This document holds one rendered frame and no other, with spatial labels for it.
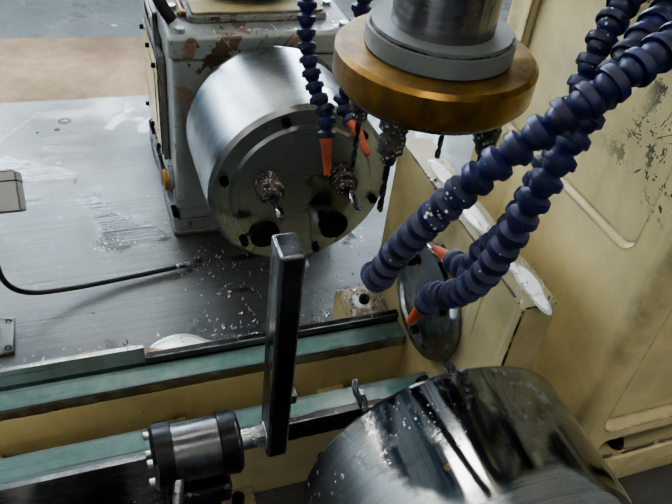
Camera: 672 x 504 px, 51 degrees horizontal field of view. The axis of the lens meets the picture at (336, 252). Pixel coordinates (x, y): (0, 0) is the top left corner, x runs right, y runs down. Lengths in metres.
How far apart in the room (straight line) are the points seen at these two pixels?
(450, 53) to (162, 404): 0.54
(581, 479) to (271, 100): 0.57
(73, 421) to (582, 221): 0.62
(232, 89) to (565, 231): 0.46
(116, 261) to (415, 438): 0.76
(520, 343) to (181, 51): 0.63
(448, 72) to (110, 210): 0.84
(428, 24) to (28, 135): 1.08
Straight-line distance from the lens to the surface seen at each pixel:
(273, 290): 0.55
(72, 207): 1.33
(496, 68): 0.61
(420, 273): 0.84
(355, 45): 0.62
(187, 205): 1.20
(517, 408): 0.57
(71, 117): 1.59
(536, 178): 0.45
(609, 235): 0.76
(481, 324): 0.75
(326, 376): 0.94
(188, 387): 0.88
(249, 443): 0.68
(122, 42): 3.48
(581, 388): 0.84
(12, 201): 0.92
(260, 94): 0.91
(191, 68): 1.07
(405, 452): 0.54
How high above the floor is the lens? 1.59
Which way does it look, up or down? 40 degrees down
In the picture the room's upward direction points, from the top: 8 degrees clockwise
